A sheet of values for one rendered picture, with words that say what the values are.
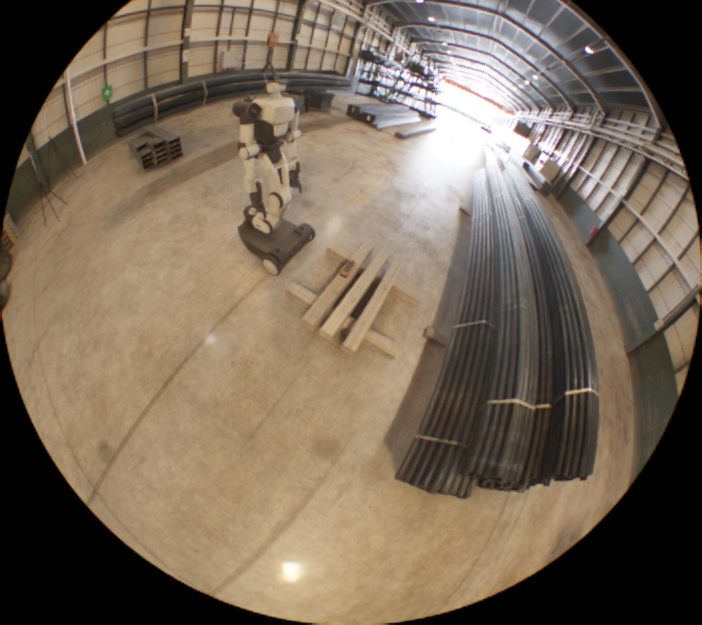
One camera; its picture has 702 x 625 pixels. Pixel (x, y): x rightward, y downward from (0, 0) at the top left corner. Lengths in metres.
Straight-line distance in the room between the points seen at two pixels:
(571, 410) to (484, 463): 0.61
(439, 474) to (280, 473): 0.96
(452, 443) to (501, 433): 0.30
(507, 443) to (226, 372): 1.73
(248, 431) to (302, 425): 0.37
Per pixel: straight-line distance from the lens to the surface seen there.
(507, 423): 1.26
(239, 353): 1.71
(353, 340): 1.53
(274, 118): 1.48
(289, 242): 1.99
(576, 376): 1.63
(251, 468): 1.67
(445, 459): 1.36
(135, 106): 3.69
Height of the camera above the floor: 1.59
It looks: 50 degrees down
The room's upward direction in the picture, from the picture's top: 19 degrees clockwise
